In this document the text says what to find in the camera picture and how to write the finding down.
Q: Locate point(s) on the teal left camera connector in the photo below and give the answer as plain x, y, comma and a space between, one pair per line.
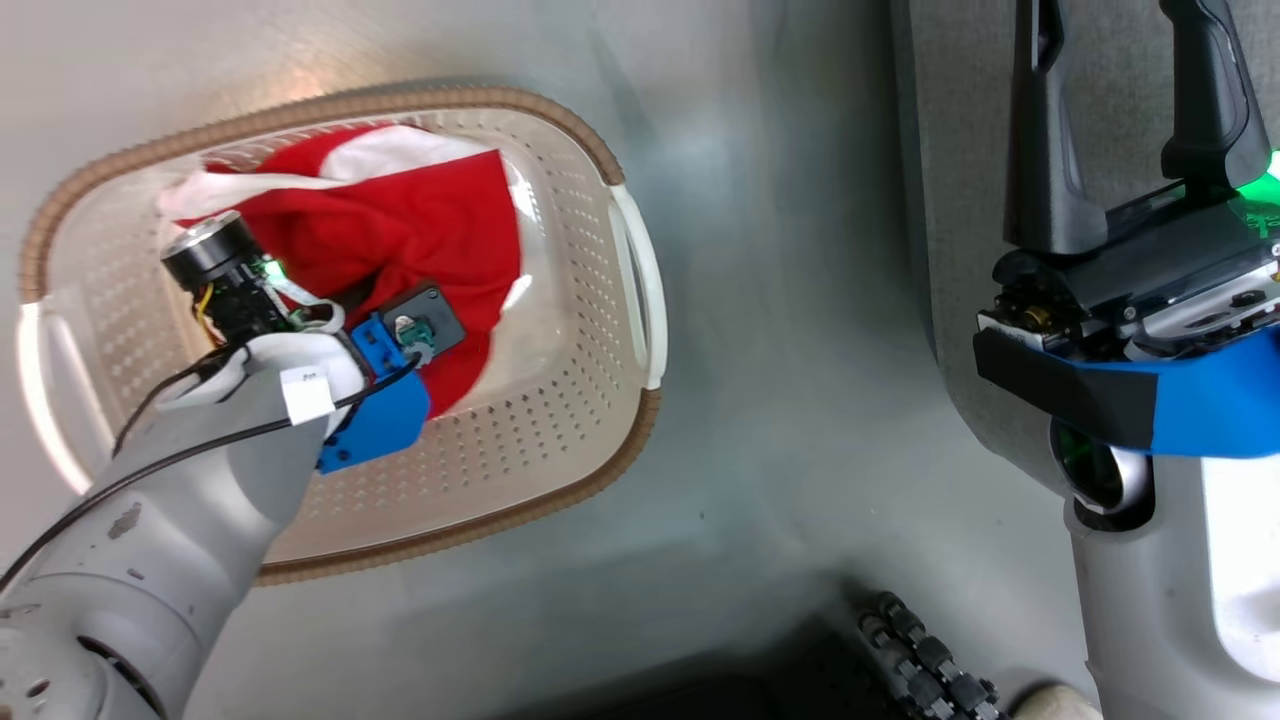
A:
415, 335

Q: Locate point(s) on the red and white garment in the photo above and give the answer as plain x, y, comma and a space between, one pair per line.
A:
420, 230

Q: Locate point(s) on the black roller wheel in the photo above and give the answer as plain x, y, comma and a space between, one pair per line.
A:
930, 660

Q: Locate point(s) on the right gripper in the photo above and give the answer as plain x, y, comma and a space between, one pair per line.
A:
1150, 290

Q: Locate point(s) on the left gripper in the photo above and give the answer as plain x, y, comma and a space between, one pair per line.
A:
215, 255

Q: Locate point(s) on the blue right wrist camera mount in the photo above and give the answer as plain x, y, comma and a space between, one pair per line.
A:
1220, 400

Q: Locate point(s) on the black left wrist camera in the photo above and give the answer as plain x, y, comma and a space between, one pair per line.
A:
447, 318

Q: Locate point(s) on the grey fabric sofa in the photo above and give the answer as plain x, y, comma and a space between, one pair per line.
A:
960, 150

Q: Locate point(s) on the cream perforated laundry basket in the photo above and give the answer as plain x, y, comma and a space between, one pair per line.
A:
560, 400

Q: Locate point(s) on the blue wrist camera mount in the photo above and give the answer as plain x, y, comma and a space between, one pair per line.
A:
385, 420
1220, 400

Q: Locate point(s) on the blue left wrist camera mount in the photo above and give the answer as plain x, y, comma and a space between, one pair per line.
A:
385, 420

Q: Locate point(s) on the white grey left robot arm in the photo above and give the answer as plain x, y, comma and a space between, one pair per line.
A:
180, 520

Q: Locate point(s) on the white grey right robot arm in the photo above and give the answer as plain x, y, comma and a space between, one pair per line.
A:
1150, 600

